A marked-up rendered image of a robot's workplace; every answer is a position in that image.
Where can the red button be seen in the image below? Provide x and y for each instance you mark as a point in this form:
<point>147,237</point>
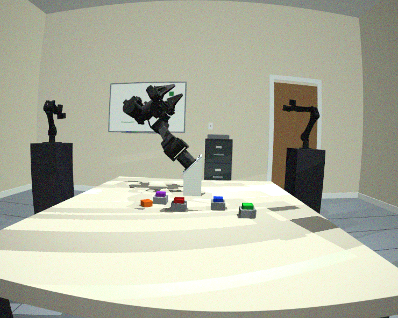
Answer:
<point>178,204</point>

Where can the blue button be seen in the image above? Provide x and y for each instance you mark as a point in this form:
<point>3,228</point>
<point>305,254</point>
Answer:
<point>218,203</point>

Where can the purple button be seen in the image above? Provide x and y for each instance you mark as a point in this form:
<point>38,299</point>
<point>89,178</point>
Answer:
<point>160,198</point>

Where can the orange block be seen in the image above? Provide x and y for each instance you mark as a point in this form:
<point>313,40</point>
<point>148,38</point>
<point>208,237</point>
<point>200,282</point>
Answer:
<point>146,203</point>

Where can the green button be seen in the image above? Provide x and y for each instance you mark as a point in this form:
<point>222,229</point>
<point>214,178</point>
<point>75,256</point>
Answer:
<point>247,210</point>

